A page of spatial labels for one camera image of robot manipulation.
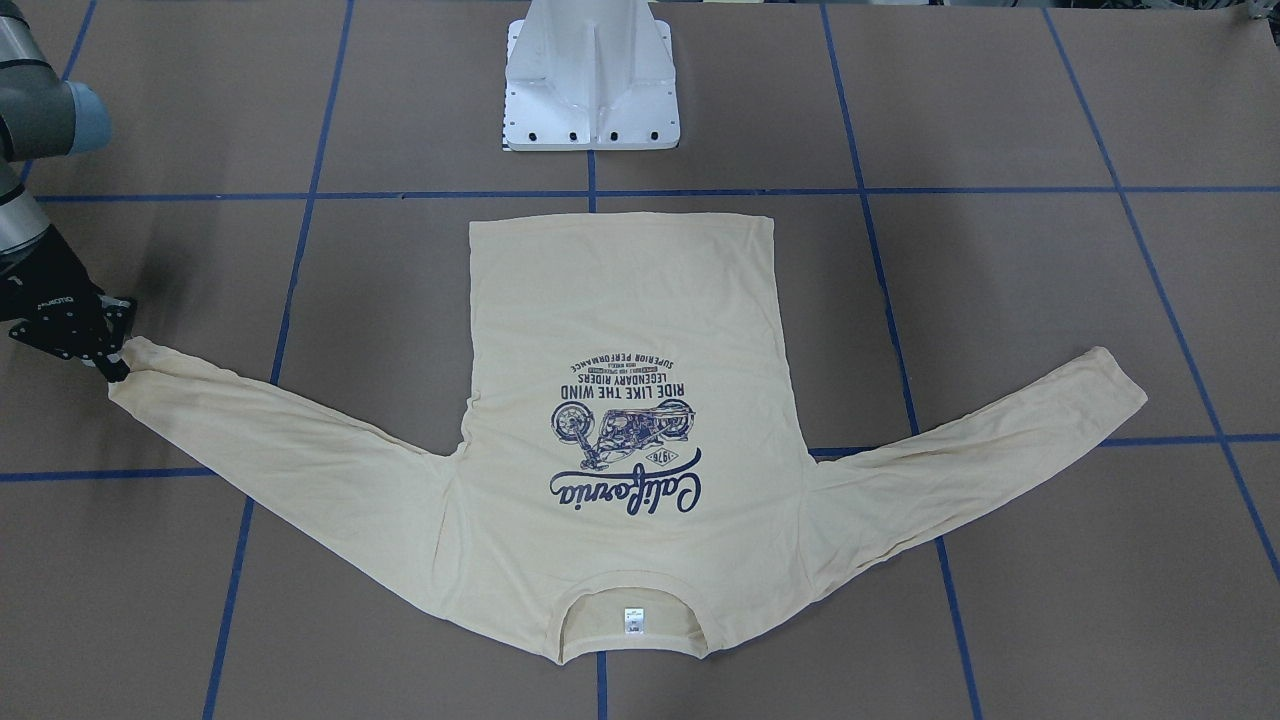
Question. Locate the cream long-sleeve printed shirt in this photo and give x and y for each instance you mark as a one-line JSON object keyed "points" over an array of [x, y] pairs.
{"points": [[632, 474]]}

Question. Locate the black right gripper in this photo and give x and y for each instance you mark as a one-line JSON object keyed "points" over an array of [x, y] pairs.
{"points": [[40, 280]]}

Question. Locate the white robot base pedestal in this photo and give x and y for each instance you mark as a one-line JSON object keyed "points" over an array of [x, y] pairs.
{"points": [[590, 75]]}

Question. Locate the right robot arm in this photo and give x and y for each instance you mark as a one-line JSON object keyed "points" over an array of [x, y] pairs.
{"points": [[42, 116]]}

